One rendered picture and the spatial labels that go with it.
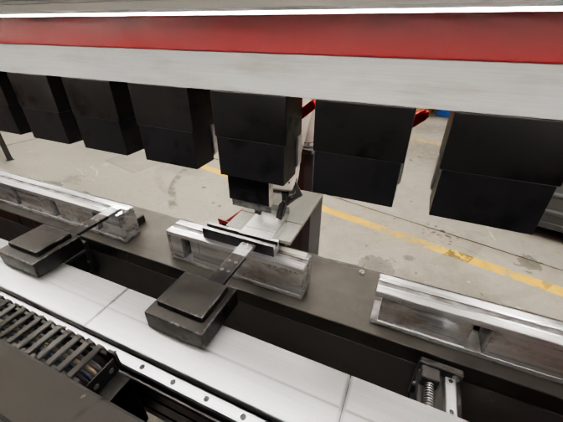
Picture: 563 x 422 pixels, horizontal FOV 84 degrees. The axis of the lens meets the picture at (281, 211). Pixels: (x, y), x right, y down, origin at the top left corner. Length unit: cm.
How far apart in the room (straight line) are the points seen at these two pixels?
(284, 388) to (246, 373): 6
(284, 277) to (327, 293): 12
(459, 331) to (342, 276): 29
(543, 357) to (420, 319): 21
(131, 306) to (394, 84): 59
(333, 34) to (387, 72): 9
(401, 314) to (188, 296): 43
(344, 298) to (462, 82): 52
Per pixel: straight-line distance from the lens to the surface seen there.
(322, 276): 84
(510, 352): 77
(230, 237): 77
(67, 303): 74
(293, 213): 84
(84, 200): 115
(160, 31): 66
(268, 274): 76
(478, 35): 49
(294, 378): 53
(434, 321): 73
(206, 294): 58
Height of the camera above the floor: 144
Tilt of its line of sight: 31 degrees down
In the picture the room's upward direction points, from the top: straight up
